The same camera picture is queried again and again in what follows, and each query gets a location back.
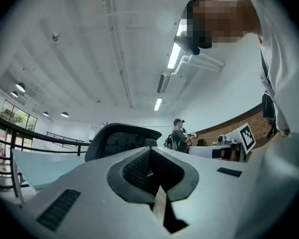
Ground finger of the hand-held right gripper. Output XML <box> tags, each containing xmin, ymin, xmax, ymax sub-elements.
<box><xmin>188</xmin><ymin>145</ymin><xmax>224</xmax><ymax>160</ymax></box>

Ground black harness strap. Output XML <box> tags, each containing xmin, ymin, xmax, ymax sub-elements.
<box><xmin>260</xmin><ymin>55</ymin><xmax>278</xmax><ymax>137</ymax></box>

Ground person's white t-shirt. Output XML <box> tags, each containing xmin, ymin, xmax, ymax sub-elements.
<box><xmin>244</xmin><ymin>0</ymin><xmax>299</xmax><ymax>137</ymax></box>

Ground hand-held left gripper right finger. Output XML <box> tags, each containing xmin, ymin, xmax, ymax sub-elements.
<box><xmin>150</xmin><ymin>135</ymin><xmax>299</xmax><ymax>239</ymax></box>

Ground white ceiling conduit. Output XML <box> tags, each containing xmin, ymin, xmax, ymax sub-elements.
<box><xmin>102</xmin><ymin>0</ymin><xmax>134</xmax><ymax>109</ymax></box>

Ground large window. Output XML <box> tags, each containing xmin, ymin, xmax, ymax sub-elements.
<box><xmin>0</xmin><ymin>99</ymin><xmax>38</xmax><ymax>132</ymax></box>

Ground white ceiling pipes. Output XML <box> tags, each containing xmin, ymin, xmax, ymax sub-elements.
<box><xmin>176</xmin><ymin>53</ymin><xmax>226</xmax><ymax>73</ymax></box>

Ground ceiling air conditioner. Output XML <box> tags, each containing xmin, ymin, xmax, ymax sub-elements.
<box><xmin>156</xmin><ymin>71</ymin><xmax>173</xmax><ymax>94</ymax></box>

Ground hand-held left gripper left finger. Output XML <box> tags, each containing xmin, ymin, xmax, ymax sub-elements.
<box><xmin>0</xmin><ymin>145</ymin><xmax>172</xmax><ymax>239</ymax></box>

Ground person's head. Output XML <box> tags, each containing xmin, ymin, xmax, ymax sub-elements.
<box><xmin>183</xmin><ymin>0</ymin><xmax>263</xmax><ymax>50</ymax></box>

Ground black head-worn camera mount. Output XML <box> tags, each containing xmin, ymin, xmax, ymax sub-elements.
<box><xmin>173</xmin><ymin>17</ymin><xmax>213</xmax><ymax>56</ymax></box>

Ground black metal railing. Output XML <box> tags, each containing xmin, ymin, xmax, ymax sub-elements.
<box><xmin>0</xmin><ymin>110</ymin><xmax>91</xmax><ymax>191</ymax></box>

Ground black office chair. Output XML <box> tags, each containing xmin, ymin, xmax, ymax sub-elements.
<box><xmin>84</xmin><ymin>122</ymin><xmax>163</xmax><ymax>163</ymax></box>

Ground light blue table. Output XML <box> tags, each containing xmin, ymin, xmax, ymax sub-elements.
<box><xmin>11</xmin><ymin>148</ymin><xmax>90</xmax><ymax>191</ymax></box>

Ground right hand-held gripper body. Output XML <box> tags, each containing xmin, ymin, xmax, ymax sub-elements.
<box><xmin>215</xmin><ymin>123</ymin><xmax>257</xmax><ymax>163</ymax></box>

